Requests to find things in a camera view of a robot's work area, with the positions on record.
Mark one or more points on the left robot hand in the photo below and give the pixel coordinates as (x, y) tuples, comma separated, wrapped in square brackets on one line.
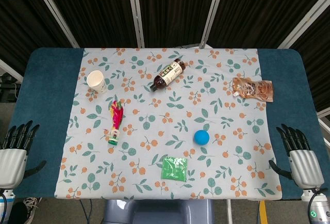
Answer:
[(11, 158)]

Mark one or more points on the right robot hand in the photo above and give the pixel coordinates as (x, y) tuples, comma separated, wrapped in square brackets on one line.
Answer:
[(304, 163)]

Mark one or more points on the colourful feather shuttlecock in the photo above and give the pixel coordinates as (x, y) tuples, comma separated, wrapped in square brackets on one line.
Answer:
[(116, 120)]

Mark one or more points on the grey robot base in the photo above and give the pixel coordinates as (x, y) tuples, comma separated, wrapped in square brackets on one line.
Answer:
[(157, 211)]

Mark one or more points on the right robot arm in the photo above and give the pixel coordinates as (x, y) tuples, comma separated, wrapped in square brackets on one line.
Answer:
[(315, 206)]

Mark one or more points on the blue felt table cover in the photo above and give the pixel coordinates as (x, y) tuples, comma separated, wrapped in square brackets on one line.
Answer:
[(43, 120)]

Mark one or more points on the sneaker with white laces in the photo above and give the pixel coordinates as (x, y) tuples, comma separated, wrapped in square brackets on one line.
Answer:
[(31, 204)]

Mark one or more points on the brown sauce pouch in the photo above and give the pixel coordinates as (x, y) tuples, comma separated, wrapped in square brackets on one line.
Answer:
[(254, 88)]

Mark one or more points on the blue ball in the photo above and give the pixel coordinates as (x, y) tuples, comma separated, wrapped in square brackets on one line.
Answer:
[(202, 137)]

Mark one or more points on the white paper cup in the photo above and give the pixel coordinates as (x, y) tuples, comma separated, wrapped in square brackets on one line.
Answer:
[(96, 81)]

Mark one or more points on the green bead bag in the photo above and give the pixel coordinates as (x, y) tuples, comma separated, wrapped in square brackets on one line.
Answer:
[(174, 168)]

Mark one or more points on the floral tablecloth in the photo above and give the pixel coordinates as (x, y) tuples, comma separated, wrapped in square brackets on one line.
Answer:
[(167, 120)]

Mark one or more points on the brown tea bottle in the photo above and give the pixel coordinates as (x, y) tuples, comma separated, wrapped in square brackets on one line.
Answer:
[(168, 73)]

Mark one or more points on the black folding screen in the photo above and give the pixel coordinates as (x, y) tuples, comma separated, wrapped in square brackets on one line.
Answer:
[(165, 9)]

